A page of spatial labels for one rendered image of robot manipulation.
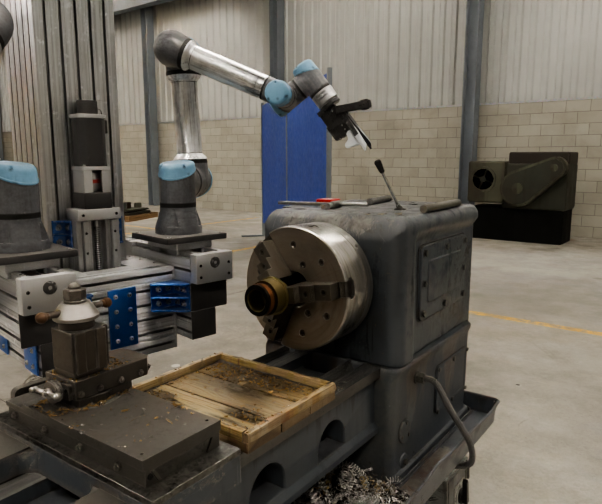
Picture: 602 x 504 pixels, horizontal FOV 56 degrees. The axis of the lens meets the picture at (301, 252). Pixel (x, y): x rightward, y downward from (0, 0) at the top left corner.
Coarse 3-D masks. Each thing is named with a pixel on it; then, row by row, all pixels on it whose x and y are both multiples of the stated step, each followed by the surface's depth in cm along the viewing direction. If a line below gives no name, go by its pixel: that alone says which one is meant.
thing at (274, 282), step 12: (252, 288) 131; (264, 288) 129; (276, 288) 131; (252, 300) 134; (264, 300) 137; (276, 300) 130; (288, 300) 133; (252, 312) 132; (264, 312) 129; (276, 312) 133
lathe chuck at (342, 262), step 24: (288, 240) 141; (312, 240) 136; (336, 240) 138; (288, 264) 142; (312, 264) 137; (336, 264) 133; (360, 264) 139; (360, 288) 137; (312, 312) 139; (336, 312) 135; (360, 312) 140; (288, 336) 145; (312, 336) 140; (336, 336) 138
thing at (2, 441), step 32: (0, 416) 107; (0, 448) 98; (32, 448) 99; (64, 448) 95; (224, 448) 95; (0, 480) 95; (64, 480) 94; (96, 480) 88; (128, 480) 85; (160, 480) 85; (192, 480) 86; (224, 480) 92
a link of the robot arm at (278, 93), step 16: (176, 32) 177; (160, 48) 176; (176, 48) 173; (192, 48) 174; (176, 64) 176; (192, 64) 175; (208, 64) 173; (224, 64) 173; (240, 64) 174; (224, 80) 174; (240, 80) 172; (256, 80) 172; (272, 80) 172; (256, 96) 175; (272, 96) 170; (288, 96) 170
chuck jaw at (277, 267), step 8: (264, 240) 145; (272, 240) 144; (256, 248) 142; (264, 248) 140; (272, 248) 142; (264, 256) 141; (272, 256) 140; (280, 256) 142; (264, 264) 139; (272, 264) 138; (280, 264) 140; (264, 272) 136; (272, 272) 137; (280, 272) 139; (288, 272) 141; (296, 272) 144
